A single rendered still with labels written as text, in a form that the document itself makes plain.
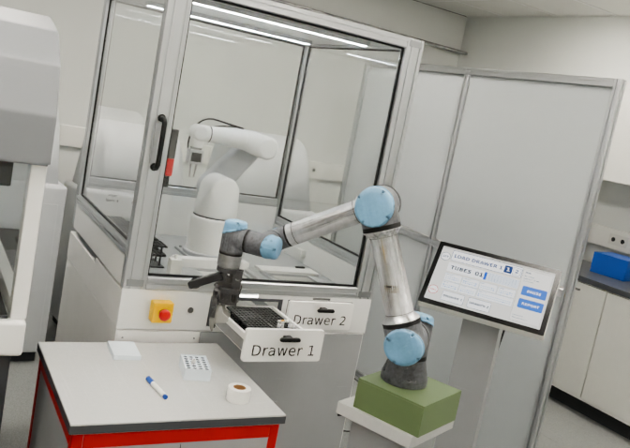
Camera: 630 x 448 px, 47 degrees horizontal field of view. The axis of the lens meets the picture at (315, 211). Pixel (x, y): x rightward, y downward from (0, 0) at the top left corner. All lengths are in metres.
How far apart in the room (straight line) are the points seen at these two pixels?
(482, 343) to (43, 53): 2.04
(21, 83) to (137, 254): 0.72
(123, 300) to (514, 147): 2.27
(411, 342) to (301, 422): 0.99
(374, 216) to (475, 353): 1.22
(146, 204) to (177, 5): 0.66
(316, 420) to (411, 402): 0.88
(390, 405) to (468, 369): 0.95
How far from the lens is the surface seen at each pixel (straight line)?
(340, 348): 3.00
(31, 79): 2.17
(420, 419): 2.28
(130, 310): 2.60
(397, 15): 6.95
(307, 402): 3.03
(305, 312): 2.84
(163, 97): 2.48
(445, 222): 4.30
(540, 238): 3.82
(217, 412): 2.18
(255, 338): 2.41
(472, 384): 3.24
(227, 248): 2.32
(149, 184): 2.50
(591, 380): 5.24
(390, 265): 2.17
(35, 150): 2.15
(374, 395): 2.35
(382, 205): 2.12
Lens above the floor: 1.66
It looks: 8 degrees down
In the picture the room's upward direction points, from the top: 11 degrees clockwise
